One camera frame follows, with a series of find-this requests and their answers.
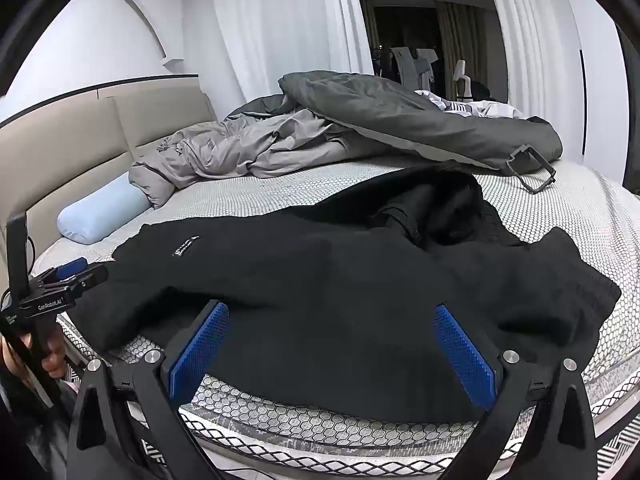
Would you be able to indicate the black pants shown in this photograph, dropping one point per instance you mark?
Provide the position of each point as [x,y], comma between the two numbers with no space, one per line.
[325,280]

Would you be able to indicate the white curtain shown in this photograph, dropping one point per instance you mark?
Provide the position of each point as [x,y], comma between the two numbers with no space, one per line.
[285,25]
[530,35]

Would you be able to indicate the bed with honeycomb cover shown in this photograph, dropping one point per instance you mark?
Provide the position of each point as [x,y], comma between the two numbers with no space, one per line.
[310,190]

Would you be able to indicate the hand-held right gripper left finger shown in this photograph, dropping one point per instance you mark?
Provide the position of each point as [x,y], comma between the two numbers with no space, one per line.
[197,347]

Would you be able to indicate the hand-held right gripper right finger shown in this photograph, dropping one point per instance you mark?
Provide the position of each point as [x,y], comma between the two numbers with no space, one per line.
[462,355]

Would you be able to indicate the beige padded headboard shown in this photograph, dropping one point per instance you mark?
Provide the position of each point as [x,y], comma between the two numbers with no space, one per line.
[75,160]

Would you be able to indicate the brown curtain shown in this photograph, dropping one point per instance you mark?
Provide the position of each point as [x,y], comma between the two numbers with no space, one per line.
[460,45]

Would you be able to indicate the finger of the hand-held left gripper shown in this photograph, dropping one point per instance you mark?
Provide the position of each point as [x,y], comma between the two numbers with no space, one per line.
[90,276]
[67,268]

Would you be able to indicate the person's left hand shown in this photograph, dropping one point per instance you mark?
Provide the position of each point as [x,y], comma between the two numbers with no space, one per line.
[54,362]

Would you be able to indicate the white patterned cloth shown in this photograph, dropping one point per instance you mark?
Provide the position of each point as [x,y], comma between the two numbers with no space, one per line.
[475,107]

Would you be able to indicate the dark grey duvet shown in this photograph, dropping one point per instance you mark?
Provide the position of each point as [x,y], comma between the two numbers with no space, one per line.
[400,115]

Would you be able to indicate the black rectangular frame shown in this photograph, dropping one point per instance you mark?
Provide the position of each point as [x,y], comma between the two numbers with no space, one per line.
[542,165]

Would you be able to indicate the person's dark clothing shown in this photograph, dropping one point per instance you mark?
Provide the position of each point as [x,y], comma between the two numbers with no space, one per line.
[30,435]

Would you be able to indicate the light blue bolster pillow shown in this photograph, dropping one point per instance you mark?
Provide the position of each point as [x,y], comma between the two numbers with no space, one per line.
[97,212]

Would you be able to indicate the clothes on rack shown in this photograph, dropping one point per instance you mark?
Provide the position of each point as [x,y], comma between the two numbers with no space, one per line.
[412,67]

